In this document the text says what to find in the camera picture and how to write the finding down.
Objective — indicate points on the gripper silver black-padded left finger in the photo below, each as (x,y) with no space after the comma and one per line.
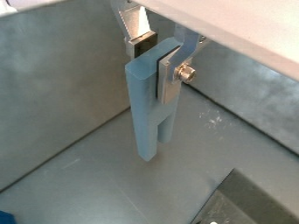
(131,17)

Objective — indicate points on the light blue square-circle object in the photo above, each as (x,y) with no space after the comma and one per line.
(152,116)

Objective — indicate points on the black curved fixture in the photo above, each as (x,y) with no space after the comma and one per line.
(239,202)

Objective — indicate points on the blue shape-sorter base block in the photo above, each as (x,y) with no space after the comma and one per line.
(7,218)

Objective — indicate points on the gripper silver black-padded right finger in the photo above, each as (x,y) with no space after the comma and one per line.
(174,65)

